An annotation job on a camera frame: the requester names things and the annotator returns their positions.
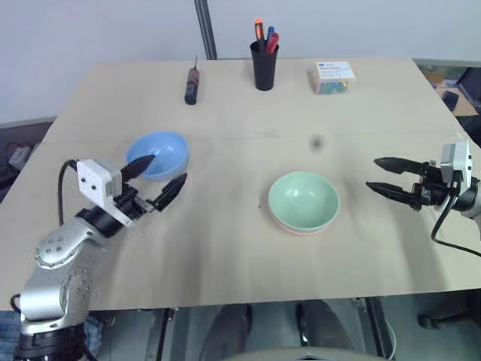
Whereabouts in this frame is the blue bowl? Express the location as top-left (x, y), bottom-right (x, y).
top-left (124, 130), bottom-right (191, 183)

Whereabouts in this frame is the white power strip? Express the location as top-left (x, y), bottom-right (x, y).
top-left (6, 141), bottom-right (39, 171)

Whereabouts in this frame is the pink bowl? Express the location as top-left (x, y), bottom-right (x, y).
top-left (271, 214), bottom-right (336, 238)

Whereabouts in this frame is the black red-striped screwdriver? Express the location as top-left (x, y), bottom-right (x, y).
top-left (183, 55), bottom-right (202, 107)

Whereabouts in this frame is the black phone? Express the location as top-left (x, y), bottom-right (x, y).
top-left (441, 89), bottom-right (460, 111)

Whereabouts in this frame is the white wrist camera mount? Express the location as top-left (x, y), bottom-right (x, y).
top-left (440, 140), bottom-right (473, 189)
top-left (74, 158), bottom-right (137, 229)

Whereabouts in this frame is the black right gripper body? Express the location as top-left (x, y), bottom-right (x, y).
top-left (410, 160), bottom-right (458, 212)

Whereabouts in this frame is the red handled tool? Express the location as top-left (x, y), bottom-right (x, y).
top-left (264, 32), bottom-right (280, 55)

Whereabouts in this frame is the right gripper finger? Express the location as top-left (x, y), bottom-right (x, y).
top-left (365, 181), bottom-right (416, 208)
top-left (373, 156), bottom-right (428, 175)

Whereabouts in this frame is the black shoe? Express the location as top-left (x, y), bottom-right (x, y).
top-left (418, 311), bottom-right (452, 331)

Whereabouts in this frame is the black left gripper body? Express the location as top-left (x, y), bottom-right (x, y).
top-left (111, 183), bottom-right (163, 221)

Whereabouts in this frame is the clear box of coloured pins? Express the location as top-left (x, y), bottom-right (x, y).
top-left (308, 59), bottom-right (358, 96)

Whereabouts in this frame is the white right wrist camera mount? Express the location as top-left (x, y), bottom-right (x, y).
top-left (440, 140), bottom-right (473, 189)

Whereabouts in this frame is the black pen cup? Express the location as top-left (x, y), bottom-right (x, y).
top-left (250, 40), bottom-right (280, 92)

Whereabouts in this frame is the grey aluminium post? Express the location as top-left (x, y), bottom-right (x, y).
top-left (194, 0), bottom-right (219, 61)

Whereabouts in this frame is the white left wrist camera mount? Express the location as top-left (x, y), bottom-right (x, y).
top-left (74, 158), bottom-right (137, 229)

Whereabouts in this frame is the metal table frame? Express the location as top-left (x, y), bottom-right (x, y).
top-left (348, 296), bottom-right (396, 361)

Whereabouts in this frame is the green bowl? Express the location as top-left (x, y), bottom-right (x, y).
top-left (268, 171), bottom-right (341, 232)

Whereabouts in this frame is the cluttered background desk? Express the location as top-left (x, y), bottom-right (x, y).
top-left (412, 57), bottom-right (481, 127)

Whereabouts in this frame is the grey robot torso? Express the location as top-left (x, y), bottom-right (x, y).
top-left (224, 347), bottom-right (379, 361)

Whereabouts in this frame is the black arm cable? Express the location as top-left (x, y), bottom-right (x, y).
top-left (57, 159), bottom-right (82, 227)
top-left (431, 179), bottom-right (481, 259)

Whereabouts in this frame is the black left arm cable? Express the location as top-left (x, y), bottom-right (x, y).
top-left (57, 159), bottom-right (82, 227)

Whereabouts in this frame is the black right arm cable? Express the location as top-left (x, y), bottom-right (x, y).
top-left (431, 179), bottom-right (481, 259)

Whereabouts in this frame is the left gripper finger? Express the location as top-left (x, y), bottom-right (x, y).
top-left (119, 153), bottom-right (157, 183)
top-left (151, 172), bottom-right (189, 212)

